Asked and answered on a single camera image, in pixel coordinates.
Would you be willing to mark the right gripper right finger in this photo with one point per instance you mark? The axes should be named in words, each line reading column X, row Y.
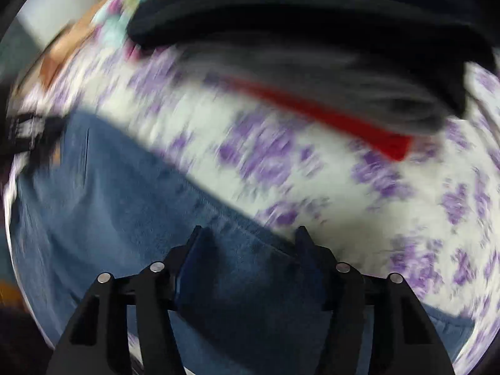
column 377, row 325

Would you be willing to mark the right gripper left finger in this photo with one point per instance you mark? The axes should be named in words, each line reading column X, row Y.
column 95, row 340

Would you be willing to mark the blue denim jeans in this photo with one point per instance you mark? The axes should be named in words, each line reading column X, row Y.
column 101, row 203

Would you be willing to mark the brown satin pillow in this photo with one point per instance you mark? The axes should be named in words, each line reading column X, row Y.
column 65, row 44

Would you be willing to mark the purple floral bedsheet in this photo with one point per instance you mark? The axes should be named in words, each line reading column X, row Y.
column 432, row 217

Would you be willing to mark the folded floral turquoise blanket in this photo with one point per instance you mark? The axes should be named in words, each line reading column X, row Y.
column 110, row 26

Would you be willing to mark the folded red garment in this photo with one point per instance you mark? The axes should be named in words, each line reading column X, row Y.
column 393, row 145

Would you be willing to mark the folded grey garment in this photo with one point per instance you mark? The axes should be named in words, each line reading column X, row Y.
column 335, row 79

